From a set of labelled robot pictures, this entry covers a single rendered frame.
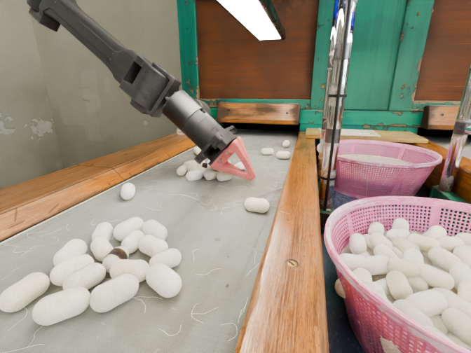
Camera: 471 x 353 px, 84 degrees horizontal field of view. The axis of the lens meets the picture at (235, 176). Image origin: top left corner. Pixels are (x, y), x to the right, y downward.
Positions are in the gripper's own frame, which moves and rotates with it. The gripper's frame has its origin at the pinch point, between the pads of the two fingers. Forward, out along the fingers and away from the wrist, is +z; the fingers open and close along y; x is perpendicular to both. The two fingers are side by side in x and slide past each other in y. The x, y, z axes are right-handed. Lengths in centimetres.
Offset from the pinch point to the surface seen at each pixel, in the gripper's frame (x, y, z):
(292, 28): -27, 55, -21
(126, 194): 11.6, -13.0, -12.4
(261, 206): -2.4, -12.0, 3.5
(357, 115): -22, 54, 15
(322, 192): -7.5, -1.9, 10.5
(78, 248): 7.9, -27.4, -8.7
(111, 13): 38, 138, -143
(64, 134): 150, 142, -136
